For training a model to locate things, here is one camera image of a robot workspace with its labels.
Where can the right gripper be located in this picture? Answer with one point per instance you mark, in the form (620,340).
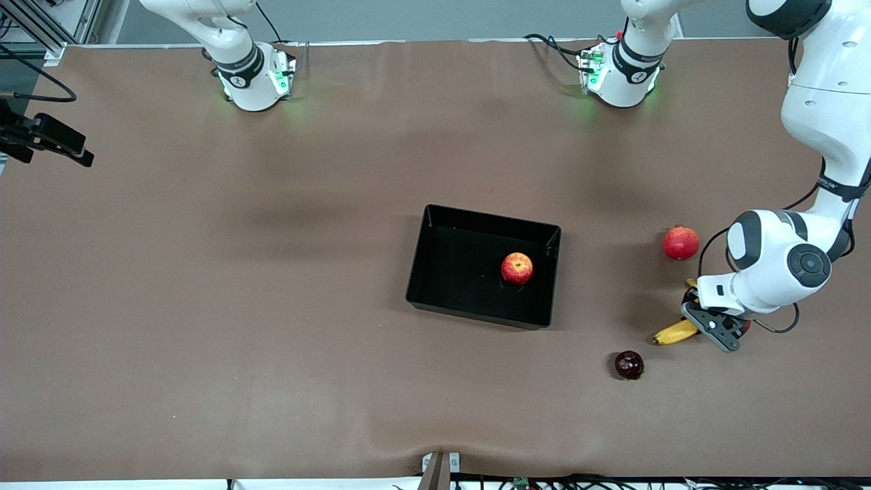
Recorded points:
(19,133)

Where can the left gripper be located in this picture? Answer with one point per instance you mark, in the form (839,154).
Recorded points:
(687,297)

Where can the yellow banana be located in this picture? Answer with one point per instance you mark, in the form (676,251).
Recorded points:
(674,333)

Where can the red apple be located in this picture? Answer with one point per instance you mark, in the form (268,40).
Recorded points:
(517,269)

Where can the black plastic box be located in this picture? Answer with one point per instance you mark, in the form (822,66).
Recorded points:
(449,272)

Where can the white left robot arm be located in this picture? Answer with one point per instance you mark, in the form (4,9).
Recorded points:
(769,265)

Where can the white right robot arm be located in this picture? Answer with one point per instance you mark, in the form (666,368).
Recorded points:
(248,88)

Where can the red pomegranate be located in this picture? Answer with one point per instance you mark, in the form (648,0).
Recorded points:
(680,243)

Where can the dark purple round fruit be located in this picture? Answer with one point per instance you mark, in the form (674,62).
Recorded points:
(629,365)

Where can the brown table cover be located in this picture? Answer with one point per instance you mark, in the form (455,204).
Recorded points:
(204,408)

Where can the aluminium frame profile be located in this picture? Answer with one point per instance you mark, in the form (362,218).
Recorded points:
(37,30)

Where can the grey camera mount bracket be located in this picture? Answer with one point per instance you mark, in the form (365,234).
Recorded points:
(435,476)

